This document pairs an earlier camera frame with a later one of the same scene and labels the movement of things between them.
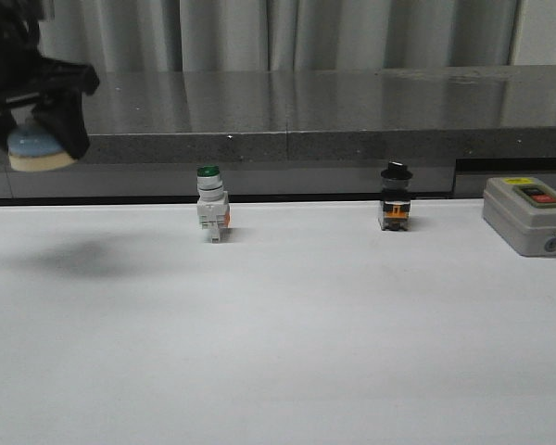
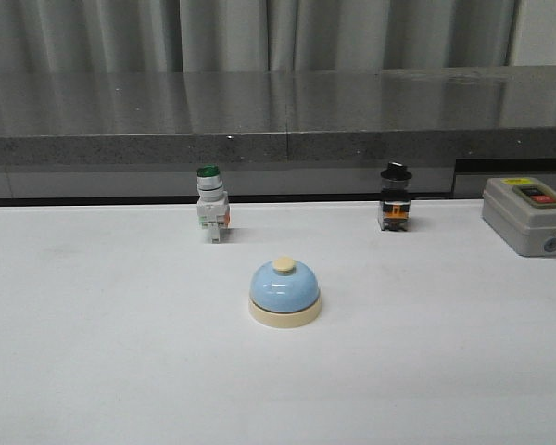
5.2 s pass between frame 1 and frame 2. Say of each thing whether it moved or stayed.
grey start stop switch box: stayed
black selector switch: stayed
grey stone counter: stayed
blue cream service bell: moved
